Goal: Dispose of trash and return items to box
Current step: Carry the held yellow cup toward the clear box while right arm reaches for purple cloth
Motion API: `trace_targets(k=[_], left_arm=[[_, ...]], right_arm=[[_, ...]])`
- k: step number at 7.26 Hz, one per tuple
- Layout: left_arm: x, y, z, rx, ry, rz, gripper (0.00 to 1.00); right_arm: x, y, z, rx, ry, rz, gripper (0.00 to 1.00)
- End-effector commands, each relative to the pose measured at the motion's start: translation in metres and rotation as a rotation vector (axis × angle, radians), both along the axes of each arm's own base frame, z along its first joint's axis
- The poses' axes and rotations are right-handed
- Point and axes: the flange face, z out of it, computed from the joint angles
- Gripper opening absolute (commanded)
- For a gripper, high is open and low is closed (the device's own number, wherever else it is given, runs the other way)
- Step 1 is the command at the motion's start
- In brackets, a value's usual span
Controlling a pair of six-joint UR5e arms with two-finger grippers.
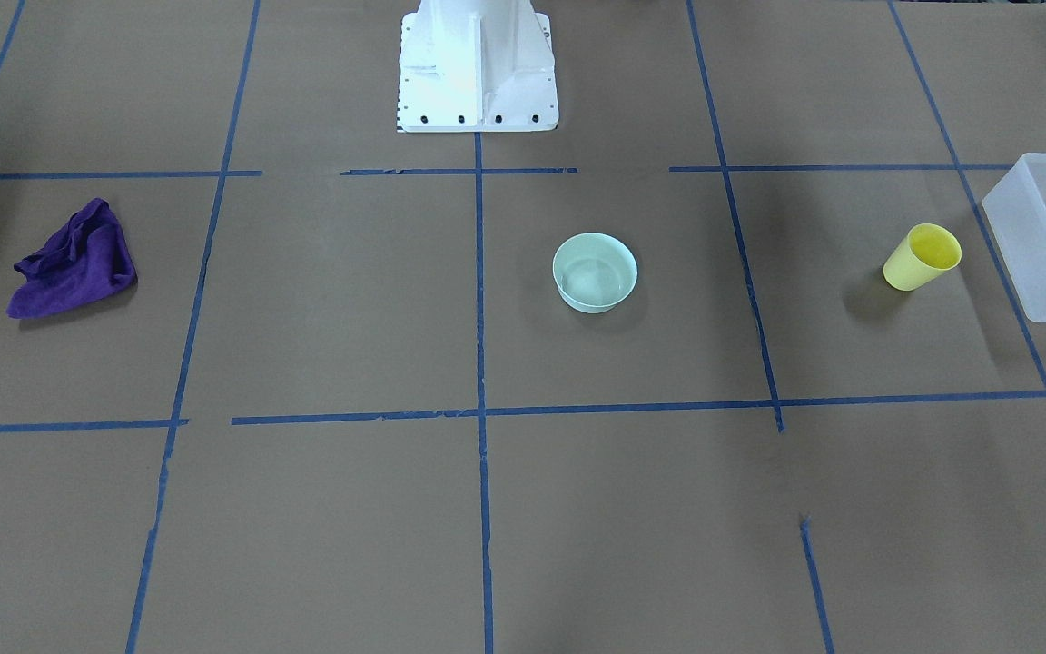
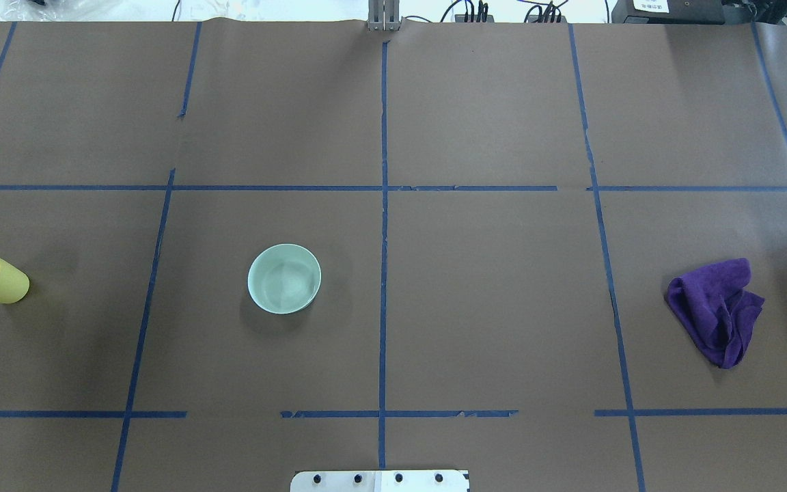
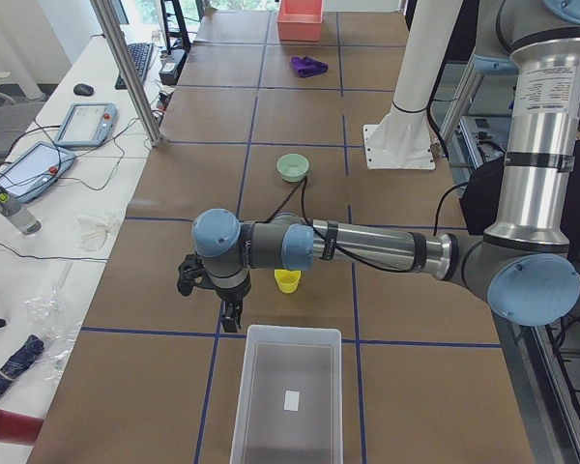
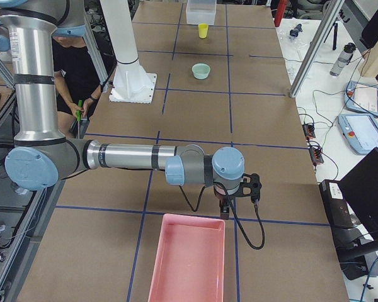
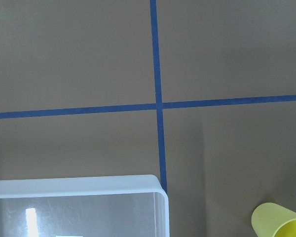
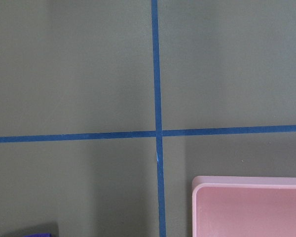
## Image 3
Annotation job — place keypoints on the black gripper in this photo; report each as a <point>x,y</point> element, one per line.
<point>233,293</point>

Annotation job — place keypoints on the yellow plastic cup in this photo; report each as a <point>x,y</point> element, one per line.
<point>287,281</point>

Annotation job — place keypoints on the light green bowl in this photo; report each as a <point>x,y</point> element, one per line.
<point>292,167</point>

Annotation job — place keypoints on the purple cloth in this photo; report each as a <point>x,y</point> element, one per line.
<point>306,66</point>

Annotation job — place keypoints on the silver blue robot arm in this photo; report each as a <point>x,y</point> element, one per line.
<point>518,265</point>

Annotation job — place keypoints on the clear plastic storage box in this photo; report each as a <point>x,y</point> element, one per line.
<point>290,398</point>

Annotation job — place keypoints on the black power adapter box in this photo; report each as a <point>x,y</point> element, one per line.
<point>172,66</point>

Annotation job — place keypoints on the clear crumpled plastic bag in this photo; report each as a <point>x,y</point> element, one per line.
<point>51,323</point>

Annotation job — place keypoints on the folded blue umbrella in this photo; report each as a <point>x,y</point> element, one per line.
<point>20,361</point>

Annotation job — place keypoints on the upper teach pendant tablet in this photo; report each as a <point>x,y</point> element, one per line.
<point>87,125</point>

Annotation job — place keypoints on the teach pendant tablet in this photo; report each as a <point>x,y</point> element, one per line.
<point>87,125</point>
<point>34,172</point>

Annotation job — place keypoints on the lower teach pendant tablet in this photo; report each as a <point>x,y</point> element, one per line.
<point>34,172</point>

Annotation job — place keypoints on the red cylinder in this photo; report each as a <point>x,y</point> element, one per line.
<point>17,429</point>

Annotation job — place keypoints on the grey water bottle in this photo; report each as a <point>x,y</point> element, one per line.
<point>17,214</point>

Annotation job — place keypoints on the black computer mouse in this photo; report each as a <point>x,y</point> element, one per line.
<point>83,90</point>

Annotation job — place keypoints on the black keyboard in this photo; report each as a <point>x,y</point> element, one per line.
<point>141,54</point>

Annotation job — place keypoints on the coral pink bin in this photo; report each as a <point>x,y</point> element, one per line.
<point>300,20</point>

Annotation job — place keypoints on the grey office chair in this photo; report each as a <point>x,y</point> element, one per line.
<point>5,121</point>

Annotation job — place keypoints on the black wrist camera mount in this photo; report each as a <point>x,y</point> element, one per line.
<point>192,274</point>

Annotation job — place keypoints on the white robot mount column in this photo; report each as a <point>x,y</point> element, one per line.
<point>402,139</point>

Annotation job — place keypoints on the aluminium frame post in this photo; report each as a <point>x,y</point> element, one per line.
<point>111,29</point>

